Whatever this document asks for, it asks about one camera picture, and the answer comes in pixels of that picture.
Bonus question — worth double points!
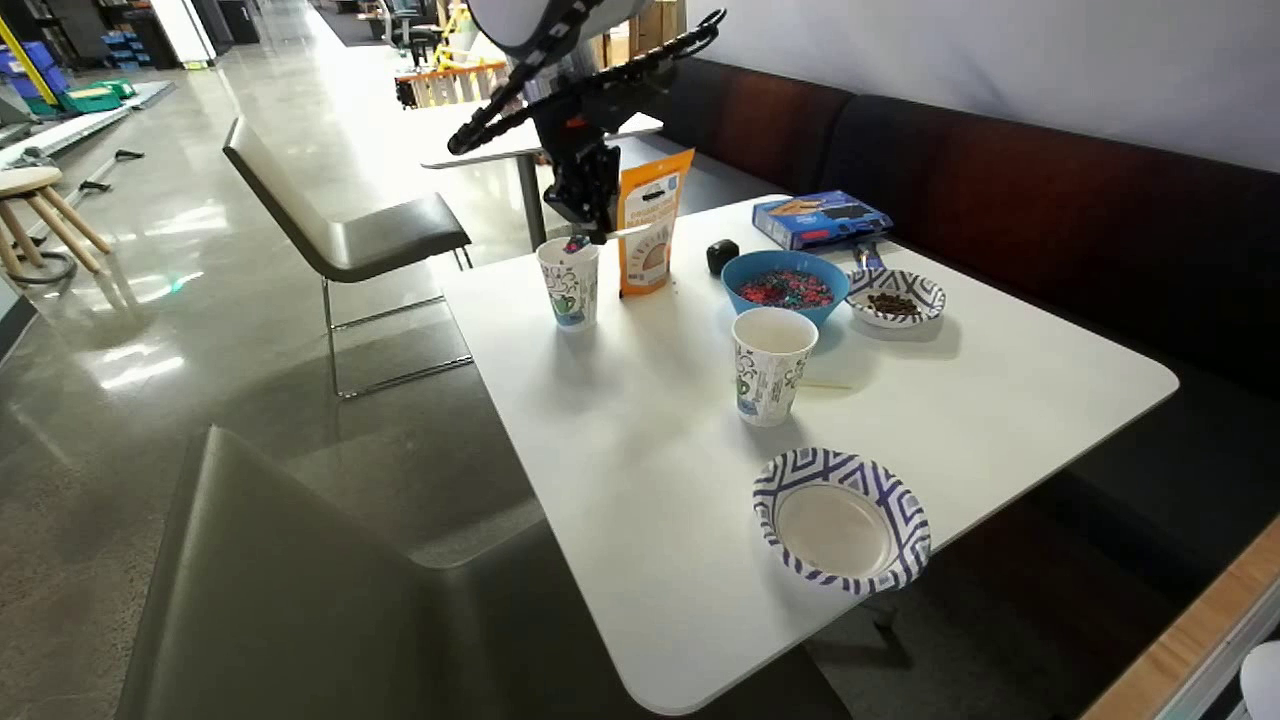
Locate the wooden stool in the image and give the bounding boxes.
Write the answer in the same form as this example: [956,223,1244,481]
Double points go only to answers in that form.
[0,165,136,311]

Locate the wooden slatted furniture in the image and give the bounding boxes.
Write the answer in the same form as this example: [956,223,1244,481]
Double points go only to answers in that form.
[392,53,516,112]

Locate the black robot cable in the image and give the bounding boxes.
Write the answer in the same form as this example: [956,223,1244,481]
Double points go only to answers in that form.
[442,4,731,158]

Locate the empty blue patterned paper bowl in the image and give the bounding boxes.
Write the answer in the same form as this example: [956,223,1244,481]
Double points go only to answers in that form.
[746,446,935,598]

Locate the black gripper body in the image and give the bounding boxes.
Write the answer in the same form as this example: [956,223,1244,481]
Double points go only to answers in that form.
[532,64,631,229]

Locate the white cap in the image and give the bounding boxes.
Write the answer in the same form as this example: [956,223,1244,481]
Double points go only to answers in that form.
[1236,637,1280,720]

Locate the red green blue pebbles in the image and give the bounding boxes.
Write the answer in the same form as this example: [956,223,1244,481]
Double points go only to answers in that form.
[740,270,837,311]

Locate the blue patterned bowl with food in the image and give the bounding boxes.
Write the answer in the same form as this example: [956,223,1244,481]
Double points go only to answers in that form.
[845,264,952,335]

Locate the wooden ledge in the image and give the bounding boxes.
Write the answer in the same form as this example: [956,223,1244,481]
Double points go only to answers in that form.
[1079,516,1280,720]

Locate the blue plastic bowl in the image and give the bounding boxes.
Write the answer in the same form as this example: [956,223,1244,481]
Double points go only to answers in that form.
[716,250,853,329]

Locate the black seat metal chair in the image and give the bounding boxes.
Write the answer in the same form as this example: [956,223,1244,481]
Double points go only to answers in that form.
[220,112,475,406]

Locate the orange snack pouch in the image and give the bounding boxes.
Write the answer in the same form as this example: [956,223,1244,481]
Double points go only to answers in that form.
[612,143,699,303]

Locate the floral paper cup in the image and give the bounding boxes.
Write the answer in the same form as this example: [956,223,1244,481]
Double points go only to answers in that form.
[729,303,823,432]
[532,233,602,333]

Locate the grey padded chair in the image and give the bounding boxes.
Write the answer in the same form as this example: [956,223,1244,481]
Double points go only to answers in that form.
[117,423,645,720]

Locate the blue cardboard box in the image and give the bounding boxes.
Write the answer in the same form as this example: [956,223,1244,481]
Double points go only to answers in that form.
[746,183,894,256]

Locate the blue green storage bins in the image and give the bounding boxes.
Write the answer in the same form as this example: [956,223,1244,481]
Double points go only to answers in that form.
[0,36,136,122]

